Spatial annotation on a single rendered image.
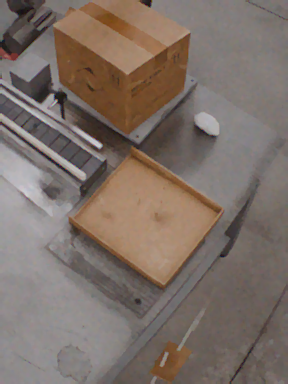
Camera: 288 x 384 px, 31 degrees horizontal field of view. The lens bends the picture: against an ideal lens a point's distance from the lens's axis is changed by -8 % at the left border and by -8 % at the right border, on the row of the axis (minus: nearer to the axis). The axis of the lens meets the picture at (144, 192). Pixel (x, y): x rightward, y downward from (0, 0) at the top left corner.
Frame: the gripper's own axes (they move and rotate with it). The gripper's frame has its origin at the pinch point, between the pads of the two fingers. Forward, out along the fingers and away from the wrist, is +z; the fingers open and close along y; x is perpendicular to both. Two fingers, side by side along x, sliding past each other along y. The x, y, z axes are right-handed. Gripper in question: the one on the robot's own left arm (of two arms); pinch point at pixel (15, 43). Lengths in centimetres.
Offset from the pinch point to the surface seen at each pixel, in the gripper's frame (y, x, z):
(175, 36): -26.4, 29.2, -16.3
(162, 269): 21, 65, -10
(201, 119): -22, 55, -4
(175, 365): 28, 129, 45
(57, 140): 5.4, 30.4, 13.0
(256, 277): -23, 138, 39
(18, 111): 2.8, 17.2, 23.8
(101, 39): -15.3, 16.8, -6.4
